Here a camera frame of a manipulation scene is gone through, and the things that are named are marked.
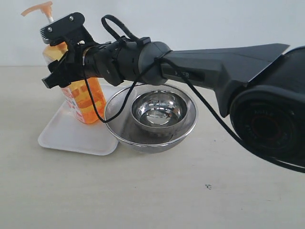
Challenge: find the small stainless steel bowl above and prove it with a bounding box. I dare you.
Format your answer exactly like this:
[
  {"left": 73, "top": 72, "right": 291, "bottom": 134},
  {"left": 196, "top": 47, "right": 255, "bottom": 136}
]
[{"left": 131, "top": 90, "right": 188, "bottom": 135}]

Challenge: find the white rectangular plastic tray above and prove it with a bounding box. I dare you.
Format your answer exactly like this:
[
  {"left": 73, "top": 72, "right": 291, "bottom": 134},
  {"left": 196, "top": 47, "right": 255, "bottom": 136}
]
[{"left": 38, "top": 88, "right": 118, "bottom": 156}]

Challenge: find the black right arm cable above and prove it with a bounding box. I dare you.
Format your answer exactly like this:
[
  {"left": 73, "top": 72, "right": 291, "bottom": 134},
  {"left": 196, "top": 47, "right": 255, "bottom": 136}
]
[{"left": 82, "top": 14, "right": 305, "bottom": 174}]

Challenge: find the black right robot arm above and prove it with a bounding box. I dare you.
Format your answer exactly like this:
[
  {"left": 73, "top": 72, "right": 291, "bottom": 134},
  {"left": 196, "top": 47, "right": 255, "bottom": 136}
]
[{"left": 40, "top": 26, "right": 305, "bottom": 173}]

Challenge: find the large steel mesh colander bowl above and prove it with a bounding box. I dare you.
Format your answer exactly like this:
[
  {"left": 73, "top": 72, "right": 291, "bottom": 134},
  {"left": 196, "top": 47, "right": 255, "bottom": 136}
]
[{"left": 104, "top": 83, "right": 199, "bottom": 154}]

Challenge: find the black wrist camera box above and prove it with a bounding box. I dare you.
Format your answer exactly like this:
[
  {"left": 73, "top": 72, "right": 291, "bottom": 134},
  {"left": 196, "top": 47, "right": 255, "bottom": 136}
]
[{"left": 40, "top": 12, "right": 85, "bottom": 44}]

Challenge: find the orange soap pump bottle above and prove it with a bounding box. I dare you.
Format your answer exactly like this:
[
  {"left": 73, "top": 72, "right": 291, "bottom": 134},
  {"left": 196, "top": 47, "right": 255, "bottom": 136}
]
[{"left": 20, "top": 1, "right": 107, "bottom": 125}]

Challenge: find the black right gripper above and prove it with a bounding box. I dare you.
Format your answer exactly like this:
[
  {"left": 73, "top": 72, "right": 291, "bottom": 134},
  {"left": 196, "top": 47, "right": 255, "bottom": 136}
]
[{"left": 42, "top": 26, "right": 119, "bottom": 89}]

